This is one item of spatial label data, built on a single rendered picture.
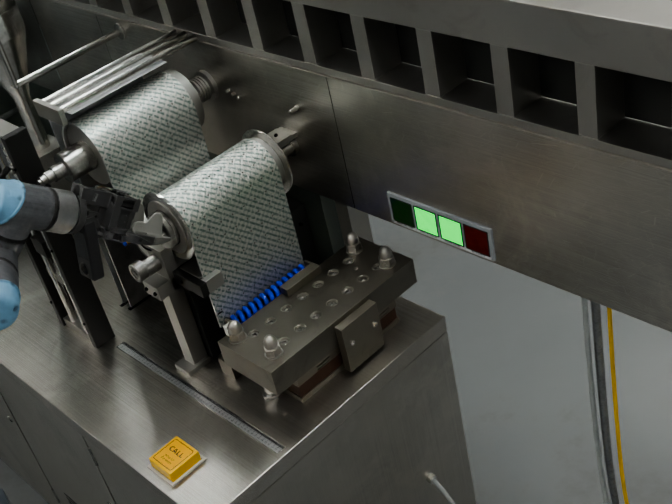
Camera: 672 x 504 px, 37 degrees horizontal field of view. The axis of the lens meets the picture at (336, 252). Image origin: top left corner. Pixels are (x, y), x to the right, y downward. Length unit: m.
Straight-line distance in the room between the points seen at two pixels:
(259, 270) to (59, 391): 0.51
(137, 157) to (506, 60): 0.83
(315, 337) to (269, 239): 0.24
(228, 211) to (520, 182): 0.58
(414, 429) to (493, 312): 1.37
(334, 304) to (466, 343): 1.44
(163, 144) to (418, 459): 0.87
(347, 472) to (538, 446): 1.08
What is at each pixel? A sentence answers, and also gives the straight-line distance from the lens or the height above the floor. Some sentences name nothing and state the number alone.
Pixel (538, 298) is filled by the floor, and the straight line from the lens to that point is 3.52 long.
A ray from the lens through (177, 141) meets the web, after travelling 2.11.
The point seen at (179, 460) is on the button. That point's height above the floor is 0.92.
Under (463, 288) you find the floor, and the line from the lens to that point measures 3.60.
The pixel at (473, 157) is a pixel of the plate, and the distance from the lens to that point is 1.70.
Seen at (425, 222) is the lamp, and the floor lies 1.18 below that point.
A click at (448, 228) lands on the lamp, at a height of 1.19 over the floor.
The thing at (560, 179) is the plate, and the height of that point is 1.37.
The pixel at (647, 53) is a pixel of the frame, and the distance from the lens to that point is 1.41.
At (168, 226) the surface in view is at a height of 1.27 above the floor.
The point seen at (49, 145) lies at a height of 1.17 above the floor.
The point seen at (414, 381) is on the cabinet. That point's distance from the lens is 2.09.
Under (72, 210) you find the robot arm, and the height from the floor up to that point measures 1.42.
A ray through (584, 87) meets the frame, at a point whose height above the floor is 1.54.
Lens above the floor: 2.24
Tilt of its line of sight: 35 degrees down
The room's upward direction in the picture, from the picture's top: 14 degrees counter-clockwise
